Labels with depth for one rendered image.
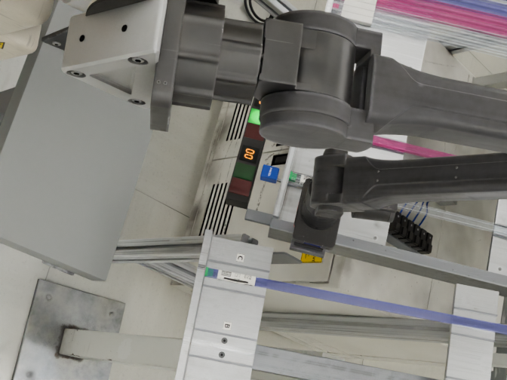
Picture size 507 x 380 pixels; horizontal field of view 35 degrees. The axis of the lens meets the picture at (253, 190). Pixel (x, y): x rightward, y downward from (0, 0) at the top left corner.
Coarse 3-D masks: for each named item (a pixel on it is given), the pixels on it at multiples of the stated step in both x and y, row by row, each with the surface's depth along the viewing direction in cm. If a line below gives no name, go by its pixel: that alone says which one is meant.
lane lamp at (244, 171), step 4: (236, 164) 145; (240, 164) 145; (244, 164) 145; (236, 168) 145; (240, 168) 145; (244, 168) 145; (248, 168) 145; (252, 168) 145; (236, 172) 144; (240, 172) 144; (244, 172) 145; (248, 172) 145; (252, 172) 145; (236, 176) 144; (240, 176) 144; (244, 176) 144; (248, 176) 144; (252, 176) 144; (252, 180) 144
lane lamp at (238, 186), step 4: (232, 180) 144; (236, 180) 144; (240, 180) 144; (244, 180) 144; (232, 184) 144; (236, 184) 144; (240, 184) 144; (244, 184) 144; (248, 184) 144; (232, 188) 143; (236, 188) 143; (240, 188) 143; (244, 188) 144; (248, 188) 144; (232, 192) 143; (236, 192) 143; (240, 192) 143; (244, 192) 143; (248, 192) 143
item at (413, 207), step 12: (288, 180) 143; (408, 204) 141; (420, 204) 141; (432, 216) 141; (444, 216) 141; (456, 216) 141; (468, 216) 141; (480, 228) 141; (492, 228) 140; (504, 228) 140
